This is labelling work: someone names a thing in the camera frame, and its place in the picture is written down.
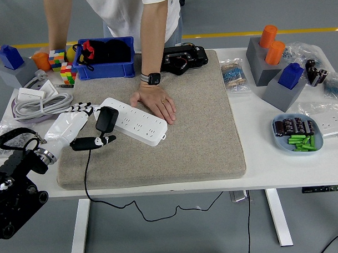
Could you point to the clear plastic bag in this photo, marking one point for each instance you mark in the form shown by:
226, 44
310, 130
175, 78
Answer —
310, 107

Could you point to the blue plastic bin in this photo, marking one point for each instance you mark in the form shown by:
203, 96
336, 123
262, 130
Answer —
106, 70

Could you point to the multicoloured puzzle cube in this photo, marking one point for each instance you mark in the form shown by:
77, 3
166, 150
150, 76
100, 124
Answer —
68, 73
57, 60

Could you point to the green battery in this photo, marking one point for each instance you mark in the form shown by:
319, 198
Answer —
294, 141
304, 149
296, 137
306, 140
312, 141
302, 145

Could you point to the black pouch with red toggle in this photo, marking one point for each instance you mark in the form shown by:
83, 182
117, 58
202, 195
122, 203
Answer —
99, 54

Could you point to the black table control panel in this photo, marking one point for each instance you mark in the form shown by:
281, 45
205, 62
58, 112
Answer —
324, 188

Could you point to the blue plastic block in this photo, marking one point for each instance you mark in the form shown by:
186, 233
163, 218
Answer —
290, 76
9, 58

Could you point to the grey-brown mat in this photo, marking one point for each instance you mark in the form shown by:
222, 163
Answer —
186, 145

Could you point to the clear bag of black capacitors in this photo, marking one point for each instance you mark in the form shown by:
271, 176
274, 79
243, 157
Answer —
312, 71

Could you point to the black plug adapter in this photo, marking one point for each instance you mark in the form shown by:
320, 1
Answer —
107, 119

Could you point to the person's left hand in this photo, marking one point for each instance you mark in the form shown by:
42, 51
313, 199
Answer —
157, 102

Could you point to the clear bag of screws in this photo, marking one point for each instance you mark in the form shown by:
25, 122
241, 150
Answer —
19, 126

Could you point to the small black pen tool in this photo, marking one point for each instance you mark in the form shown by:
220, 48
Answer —
64, 85

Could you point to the grey two-hole block holder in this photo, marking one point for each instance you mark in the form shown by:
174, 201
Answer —
262, 70

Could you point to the white square panel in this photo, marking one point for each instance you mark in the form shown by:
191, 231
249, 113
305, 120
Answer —
49, 88

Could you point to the white wall socket plate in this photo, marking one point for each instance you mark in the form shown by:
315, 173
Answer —
331, 123

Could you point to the person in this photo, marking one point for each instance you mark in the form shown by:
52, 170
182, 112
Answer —
120, 11

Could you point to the white power strip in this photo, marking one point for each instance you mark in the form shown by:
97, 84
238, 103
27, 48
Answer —
141, 126

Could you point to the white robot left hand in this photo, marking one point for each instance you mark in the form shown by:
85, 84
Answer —
63, 127

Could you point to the yellow ball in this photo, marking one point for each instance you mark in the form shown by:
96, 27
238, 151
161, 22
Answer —
71, 53

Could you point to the light blue plate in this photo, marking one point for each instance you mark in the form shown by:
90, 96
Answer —
282, 144

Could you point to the person's left forearm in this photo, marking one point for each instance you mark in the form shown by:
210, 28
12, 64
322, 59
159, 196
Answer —
152, 43

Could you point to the black wrist watch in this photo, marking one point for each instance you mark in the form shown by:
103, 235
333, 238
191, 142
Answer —
154, 78

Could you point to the person's right forearm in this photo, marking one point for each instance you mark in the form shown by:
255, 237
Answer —
57, 22

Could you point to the clear bag of taped resistors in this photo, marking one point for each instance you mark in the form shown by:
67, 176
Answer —
235, 77

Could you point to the white table leg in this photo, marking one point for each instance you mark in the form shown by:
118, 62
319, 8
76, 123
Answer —
278, 217
81, 226

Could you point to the black round cloth pouch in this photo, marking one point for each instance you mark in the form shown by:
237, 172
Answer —
119, 50

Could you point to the orange plastic cylinder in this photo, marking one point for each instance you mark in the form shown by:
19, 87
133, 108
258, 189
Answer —
274, 53
268, 35

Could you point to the orange plastic cup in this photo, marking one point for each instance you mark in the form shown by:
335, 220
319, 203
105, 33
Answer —
41, 61

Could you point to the white three-pin plug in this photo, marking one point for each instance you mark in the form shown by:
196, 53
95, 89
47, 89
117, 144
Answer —
41, 75

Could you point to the silver metal bracket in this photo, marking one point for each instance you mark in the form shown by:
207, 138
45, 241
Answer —
238, 196

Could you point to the clear bag of blue resistors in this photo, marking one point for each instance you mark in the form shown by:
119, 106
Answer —
299, 48
335, 86

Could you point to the black cylindrical capacitor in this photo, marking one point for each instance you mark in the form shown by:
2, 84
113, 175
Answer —
288, 126
299, 125
279, 128
309, 127

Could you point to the person's right hand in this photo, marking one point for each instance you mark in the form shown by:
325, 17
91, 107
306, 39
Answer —
44, 50

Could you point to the black electronic device housing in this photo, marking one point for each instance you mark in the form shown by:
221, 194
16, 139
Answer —
197, 59

